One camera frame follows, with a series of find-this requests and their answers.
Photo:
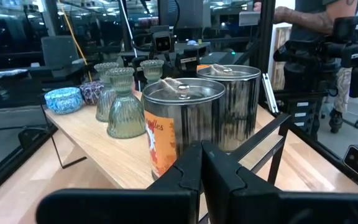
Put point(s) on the wooden shelf with black legs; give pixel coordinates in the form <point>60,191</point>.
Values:
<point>120,155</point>

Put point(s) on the blue patterned candle holder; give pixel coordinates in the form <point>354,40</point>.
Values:
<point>63,100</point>

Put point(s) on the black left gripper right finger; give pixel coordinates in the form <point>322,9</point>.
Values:
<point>225,186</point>

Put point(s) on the purple patterned candle holder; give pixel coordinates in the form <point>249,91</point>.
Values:
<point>90,91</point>

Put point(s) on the white papers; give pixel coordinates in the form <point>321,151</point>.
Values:
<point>3,74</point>

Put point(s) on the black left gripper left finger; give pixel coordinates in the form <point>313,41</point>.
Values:
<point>179,183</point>

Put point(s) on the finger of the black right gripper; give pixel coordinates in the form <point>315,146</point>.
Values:
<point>169,67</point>

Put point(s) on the black desk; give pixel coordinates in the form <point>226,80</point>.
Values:
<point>219,57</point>
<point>11,93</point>

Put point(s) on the black camera rig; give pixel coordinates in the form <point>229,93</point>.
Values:
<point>306,53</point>

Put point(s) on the thin white rod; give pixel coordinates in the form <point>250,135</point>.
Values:
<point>129,28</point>

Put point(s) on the black labelled drawer unit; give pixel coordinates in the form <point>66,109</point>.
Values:
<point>303,118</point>

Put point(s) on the grey office chair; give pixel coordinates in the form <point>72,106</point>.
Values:
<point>59,51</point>

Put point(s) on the silver lidded tin candle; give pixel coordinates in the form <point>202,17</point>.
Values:
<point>194,124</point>
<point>242,102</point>

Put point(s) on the silver aluminium profile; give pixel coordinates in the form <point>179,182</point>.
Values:
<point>269,93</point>

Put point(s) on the person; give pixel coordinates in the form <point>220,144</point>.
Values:
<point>309,20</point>

